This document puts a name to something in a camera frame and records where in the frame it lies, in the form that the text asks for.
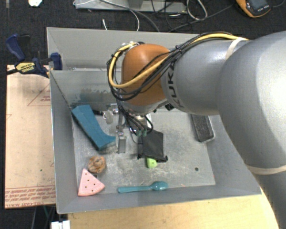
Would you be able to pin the black cloth pouch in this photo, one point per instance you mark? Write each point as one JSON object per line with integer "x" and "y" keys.
{"x": 153, "y": 145}

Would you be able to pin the teal plastic spoon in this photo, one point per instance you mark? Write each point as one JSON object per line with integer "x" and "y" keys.
{"x": 157, "y": 186}

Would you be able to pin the grey metal bin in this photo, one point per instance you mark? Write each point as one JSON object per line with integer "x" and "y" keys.
{"x": 181, "y": 166}

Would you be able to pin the brown cardboard board red print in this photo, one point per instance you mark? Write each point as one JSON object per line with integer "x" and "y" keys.
{"x": 28, "y": 137}

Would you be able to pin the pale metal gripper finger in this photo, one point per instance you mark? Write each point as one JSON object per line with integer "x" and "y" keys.
{"x": 121, "y": 143}
{"x": 109, "y": 117}

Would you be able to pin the pink watermelon slice toy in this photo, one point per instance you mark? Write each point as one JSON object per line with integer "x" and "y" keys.
{"x": 88, "y": 185}

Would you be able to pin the small green plastic piece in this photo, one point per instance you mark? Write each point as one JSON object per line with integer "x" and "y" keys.
{"x": 151, "y": 163}

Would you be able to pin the blue sponge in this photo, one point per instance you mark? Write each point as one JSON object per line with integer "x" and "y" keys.
{"x": 91, "y": 126}

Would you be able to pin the dark grey flat block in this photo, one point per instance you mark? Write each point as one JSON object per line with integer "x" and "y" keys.
{"x": 202, "y": 128}

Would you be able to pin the black cylinder on white bracket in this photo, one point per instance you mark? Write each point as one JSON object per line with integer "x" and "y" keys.
{"x": 169, "y": 106}

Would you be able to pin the brown lumpy toy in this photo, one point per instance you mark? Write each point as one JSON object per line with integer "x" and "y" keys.
{"x": 97, "y": 164}

